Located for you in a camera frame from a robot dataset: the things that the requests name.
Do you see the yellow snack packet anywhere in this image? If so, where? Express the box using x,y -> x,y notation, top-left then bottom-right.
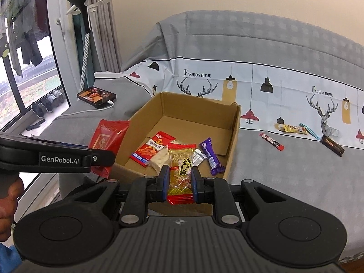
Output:
274,122 -> 309,135

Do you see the black smartphone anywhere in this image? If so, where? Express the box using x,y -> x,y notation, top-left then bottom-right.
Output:
76,86 -> 117,109

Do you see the yellow red peanut packet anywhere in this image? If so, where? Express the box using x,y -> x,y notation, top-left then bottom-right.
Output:
166,144 -> 197,205

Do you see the purple chocolate bar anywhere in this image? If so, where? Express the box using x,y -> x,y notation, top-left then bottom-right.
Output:
198,137 -> 225,176

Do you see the dark hanging garment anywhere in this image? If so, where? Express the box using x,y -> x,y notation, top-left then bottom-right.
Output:
6,0 -> 49,77

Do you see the white rice cracker packet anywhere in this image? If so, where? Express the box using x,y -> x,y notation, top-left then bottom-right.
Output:
146,145 -> 171,174

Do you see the grey printed bedsheet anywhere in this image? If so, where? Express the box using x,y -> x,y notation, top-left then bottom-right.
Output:
121,11 -> 364,262

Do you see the person's left hand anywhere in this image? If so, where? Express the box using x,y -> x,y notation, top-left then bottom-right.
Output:
0,176 -> 25,243

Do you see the person's blue clothing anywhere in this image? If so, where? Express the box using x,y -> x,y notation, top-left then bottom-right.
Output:
0,242 -> 26,273

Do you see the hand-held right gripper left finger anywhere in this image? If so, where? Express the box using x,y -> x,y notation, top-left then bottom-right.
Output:
67,165 -> 170,228

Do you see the white window frame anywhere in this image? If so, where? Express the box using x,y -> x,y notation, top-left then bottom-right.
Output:
44,0 -> 74,109

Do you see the dark brown chocolate bar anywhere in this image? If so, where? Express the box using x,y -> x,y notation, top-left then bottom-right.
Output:
321,136 -> 345,157

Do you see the grey curtain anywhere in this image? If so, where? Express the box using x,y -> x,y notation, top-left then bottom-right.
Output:
85,0 -> 123,73

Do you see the grey quilt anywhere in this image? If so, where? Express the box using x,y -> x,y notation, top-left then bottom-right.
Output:
21,75 -> 155,148

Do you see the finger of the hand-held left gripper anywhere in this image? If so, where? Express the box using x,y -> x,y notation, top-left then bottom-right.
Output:
90,149 -> 116,168
0,132 -> 89,151

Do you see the silver bar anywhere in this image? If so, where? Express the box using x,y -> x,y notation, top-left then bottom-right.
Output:
193,149 -> 207,168

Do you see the light blue snack bar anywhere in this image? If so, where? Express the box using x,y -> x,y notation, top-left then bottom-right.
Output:
299,123 -> 320,140

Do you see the red white stick bar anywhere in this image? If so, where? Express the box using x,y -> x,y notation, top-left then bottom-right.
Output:
259,133 -> 285,151

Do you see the red orange snack packet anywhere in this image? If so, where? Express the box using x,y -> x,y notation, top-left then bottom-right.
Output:
129,131 -> 176,168

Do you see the cardboard box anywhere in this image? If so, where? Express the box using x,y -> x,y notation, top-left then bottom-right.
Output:
111,91 -> 242,217

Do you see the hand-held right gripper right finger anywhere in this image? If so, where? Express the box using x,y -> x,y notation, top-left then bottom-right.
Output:
190,165 -> 288,225

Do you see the red gold snack packet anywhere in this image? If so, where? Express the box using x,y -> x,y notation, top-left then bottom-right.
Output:
89,119 -> 131,179

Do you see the white charging cable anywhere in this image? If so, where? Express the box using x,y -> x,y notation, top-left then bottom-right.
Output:
58,99 -> 116,118

